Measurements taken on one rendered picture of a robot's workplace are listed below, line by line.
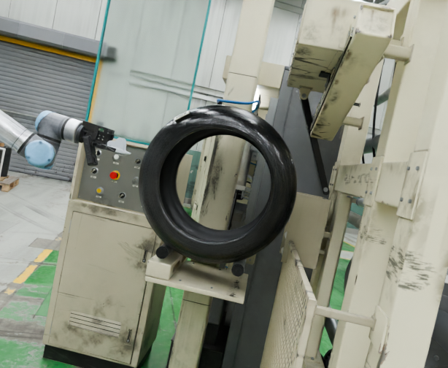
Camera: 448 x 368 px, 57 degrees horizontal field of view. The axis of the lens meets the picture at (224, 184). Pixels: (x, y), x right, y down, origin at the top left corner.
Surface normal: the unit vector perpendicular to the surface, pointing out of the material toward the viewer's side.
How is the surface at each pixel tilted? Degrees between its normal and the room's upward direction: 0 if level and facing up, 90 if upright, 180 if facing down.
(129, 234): 90
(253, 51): 90
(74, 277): 90
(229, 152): 90
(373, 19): 72
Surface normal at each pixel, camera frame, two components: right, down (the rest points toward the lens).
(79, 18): 0.18, 0.09
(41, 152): 0.39, 0.12
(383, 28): -0.04, -0.27
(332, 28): -0.10, 0.04
